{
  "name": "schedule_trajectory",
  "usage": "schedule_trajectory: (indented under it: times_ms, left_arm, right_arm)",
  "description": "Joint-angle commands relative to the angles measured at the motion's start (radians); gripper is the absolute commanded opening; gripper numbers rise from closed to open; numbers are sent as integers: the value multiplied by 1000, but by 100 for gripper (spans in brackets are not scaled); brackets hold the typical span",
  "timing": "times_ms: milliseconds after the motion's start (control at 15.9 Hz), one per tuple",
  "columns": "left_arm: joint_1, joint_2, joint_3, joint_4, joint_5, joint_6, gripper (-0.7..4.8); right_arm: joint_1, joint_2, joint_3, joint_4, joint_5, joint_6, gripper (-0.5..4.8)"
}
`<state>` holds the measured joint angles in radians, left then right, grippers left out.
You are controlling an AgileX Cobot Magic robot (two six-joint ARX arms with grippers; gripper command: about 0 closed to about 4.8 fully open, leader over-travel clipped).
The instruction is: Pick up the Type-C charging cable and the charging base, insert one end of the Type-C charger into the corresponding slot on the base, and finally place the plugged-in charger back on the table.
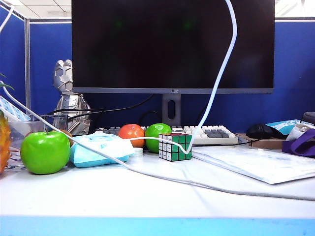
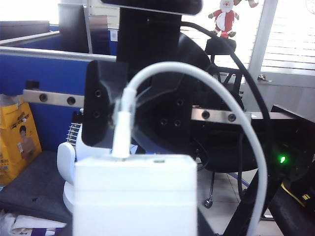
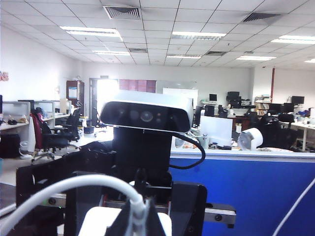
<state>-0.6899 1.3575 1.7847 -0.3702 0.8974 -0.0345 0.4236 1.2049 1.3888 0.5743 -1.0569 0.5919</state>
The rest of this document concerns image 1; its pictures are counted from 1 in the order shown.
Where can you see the clear plastic document sleeve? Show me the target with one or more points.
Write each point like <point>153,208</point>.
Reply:
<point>258,159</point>

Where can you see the grey partition post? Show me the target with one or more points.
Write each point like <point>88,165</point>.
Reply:
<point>27,61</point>

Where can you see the large green apple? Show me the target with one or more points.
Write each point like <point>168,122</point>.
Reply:
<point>44,155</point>

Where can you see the light blue wet wipes pack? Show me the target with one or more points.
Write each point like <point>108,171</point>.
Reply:
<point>108,145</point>

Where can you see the silver robot figurine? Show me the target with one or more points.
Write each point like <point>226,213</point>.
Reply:
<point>64,78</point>

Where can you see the orange spiky fake fruit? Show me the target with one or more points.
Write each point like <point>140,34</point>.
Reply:
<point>4,142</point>

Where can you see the green plant leaf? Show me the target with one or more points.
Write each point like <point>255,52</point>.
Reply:
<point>6,85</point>

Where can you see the teal white patterned package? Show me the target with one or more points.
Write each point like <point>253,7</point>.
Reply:
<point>283,125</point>

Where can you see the blue white blister pack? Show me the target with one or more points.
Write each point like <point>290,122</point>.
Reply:
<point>17,114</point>

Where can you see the orange round fruit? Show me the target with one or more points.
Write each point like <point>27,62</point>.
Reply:
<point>131,132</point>

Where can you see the clear acrylic organizer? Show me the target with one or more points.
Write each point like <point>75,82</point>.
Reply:
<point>19,127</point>

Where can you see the black computer monitor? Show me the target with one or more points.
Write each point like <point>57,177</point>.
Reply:
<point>147,49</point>

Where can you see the brown cardboard pad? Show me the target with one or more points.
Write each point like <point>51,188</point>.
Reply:
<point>268,144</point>

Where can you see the small white round lid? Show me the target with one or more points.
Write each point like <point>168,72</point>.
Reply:
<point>138,152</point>

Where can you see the white grey keyboard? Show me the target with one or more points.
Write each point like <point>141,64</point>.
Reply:
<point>216,140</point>

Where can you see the grey monitor stand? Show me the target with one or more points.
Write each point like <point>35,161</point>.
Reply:
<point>165,121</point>

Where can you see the blue office partition panel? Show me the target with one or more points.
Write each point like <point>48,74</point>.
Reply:
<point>292,73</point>
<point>12,54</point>

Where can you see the brown kiwi fruit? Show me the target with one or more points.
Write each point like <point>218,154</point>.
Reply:
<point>67,135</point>

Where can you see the rubiks cube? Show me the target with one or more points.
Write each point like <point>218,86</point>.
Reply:
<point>172,150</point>

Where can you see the black computer mouse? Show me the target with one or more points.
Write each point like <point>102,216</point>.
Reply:
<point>258,131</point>

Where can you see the small green apple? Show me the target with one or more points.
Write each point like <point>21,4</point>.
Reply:
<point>155,132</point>

